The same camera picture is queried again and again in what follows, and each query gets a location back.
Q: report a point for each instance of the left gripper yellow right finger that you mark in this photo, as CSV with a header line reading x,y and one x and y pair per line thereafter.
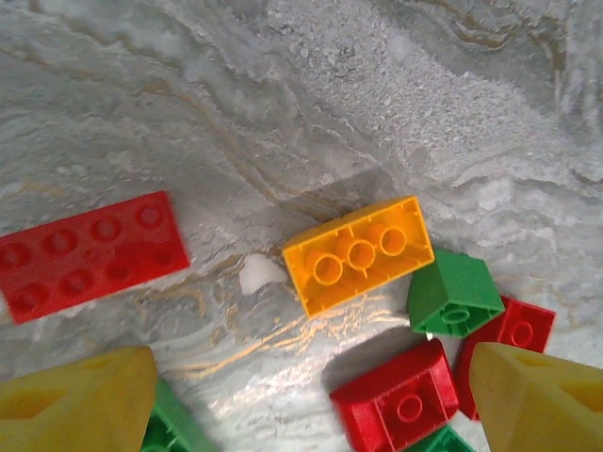
x,y
527,409

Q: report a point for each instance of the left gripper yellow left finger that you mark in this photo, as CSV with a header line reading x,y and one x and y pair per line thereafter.
x,y
94,424

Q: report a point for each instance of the red lego brick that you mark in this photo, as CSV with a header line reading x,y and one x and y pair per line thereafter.
x,y
396,405
518,329
94,256

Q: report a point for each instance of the small green lego brick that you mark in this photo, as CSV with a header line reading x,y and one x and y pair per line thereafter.
x,y
447,287

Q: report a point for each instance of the orange lego brick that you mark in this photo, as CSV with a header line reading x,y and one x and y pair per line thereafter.
x,y
358,263

